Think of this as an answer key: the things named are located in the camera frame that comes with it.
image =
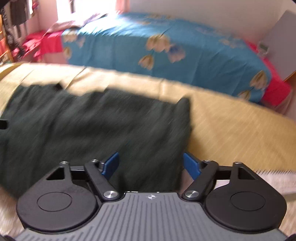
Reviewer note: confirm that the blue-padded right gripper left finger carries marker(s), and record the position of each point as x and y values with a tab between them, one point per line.
99	173

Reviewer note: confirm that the dark green knit sweater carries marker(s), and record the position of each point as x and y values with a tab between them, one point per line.
47	125

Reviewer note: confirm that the small white digital clock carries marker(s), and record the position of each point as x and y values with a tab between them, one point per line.
262	48

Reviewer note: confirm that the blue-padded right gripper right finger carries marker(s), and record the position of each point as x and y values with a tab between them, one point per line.
202	173

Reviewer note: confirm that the red folded clothes pile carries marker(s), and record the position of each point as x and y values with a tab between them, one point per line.
29	49

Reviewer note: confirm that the patterned beige bed sheet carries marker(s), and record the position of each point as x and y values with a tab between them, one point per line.
225	129

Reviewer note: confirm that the hanging dark clothes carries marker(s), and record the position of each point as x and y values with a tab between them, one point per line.
15	14

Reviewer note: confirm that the blue floral quilt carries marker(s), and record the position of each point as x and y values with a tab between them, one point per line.
174	49

